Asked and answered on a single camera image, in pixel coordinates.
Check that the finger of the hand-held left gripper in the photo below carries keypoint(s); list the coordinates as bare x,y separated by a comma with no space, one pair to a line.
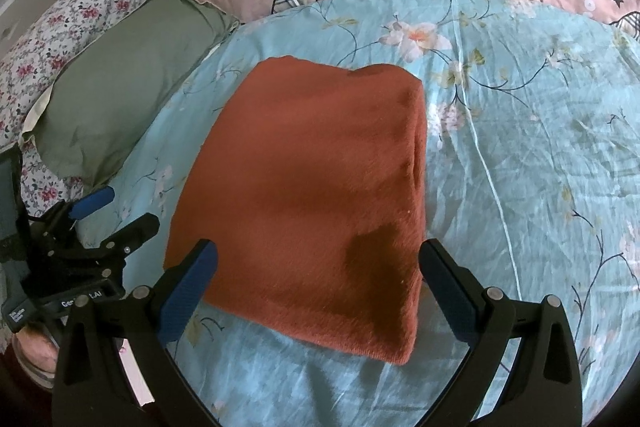
92,202
135,232

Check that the orange knit sweater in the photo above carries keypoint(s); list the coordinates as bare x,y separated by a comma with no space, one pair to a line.
310,182

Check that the floral print pillow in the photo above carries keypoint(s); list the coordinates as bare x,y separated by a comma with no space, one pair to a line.
50,37

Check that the green pillow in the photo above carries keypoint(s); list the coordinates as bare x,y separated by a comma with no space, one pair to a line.
125,82

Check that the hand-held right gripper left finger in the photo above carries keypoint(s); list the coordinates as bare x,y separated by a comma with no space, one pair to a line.
185,292

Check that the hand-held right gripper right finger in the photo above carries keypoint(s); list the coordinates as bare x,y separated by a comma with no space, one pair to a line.
452,299

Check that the light blue floral bedsheet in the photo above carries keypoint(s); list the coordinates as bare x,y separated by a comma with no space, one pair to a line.
525,157

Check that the person's left hand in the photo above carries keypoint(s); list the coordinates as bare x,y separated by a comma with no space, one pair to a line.
35,349

